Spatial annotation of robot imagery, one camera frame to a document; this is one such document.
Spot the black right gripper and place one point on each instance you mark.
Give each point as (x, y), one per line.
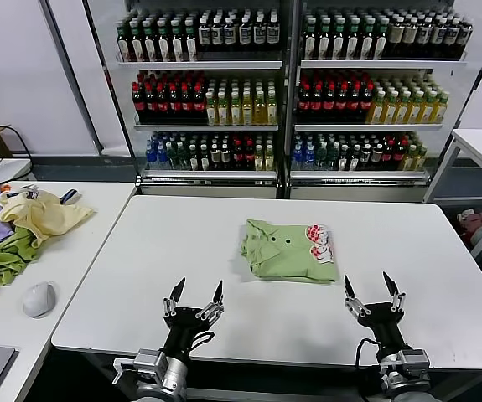
(385, 324)

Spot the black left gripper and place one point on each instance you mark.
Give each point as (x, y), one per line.
(184, 326)

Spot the light green polo shirt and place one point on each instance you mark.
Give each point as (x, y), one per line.
(282, 259)

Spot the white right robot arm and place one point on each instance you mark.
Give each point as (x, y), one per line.
(404, 387)

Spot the pink clothes heap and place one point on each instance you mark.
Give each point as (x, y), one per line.
(476, 223)

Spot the dark drink bottle white cap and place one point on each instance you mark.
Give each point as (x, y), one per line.
(226, 160)
(215, 160)
(205, 160)
(366, 160)
(354, 160)
(344, 160)
(194, 160)
(377, 160)

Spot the dark bottle red label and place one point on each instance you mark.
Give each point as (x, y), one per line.
(389, 160)
(400, 160)
(249, 160)
(238, 160)

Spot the green tinted drink bottle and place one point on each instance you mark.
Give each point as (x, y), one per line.
(173, 160)
(183, 160)
(322, 160)
(333, 160)

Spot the pale yellow drink bottle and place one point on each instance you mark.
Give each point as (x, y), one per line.
(421, 160)
(270, 160)
(259, 160)
(411, 160)

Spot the blue water bottle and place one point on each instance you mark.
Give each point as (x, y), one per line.
(162, 160)
(298, 160)
(309, 160)
(151, 160)

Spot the blue white striped garment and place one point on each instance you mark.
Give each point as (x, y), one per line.
(70, 197)

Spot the white computer mouse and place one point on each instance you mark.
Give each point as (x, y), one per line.
(38, 300)

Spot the pale yellow shirt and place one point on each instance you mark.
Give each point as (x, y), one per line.
(52, 218)

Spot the red cap cola bottle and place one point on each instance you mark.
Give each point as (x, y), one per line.
(330, 108)
(355, 108)
(305, 108)
(175, 108)
(163, 108)
(151, 108)
(199, 108)
(367, 108)
(139, 108)
(343, 108)
(187, 108)
(317, 108)

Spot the crumpled olive green garment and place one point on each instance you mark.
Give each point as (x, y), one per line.
(1, 260)

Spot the green cap bottle white label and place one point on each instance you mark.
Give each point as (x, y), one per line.
(137, 47)
(353, 45)
(311, 45)
(368, 45)
(339, 45)
(177, 47)
(150, 47)
(164, 47)
(191, 47)
(382, 45)
(123, 47)
(325, 45)

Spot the dark bottle beige label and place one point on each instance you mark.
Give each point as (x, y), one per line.
(410, 37)
(438, 37)
(424, 37)
(451, 37)
(464, 37)
(397, 37)

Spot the dark tea bottle white label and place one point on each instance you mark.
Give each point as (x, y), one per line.
(205, 37)
(232, 37)
(273, 37)
(245, 37)
(260, 37)
(218, 37)

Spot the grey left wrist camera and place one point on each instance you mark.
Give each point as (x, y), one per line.
(148, 362)

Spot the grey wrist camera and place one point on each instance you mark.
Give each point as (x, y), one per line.
(148, 362)
(414, 364)

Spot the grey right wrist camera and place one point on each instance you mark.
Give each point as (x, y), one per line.
(414, 364)

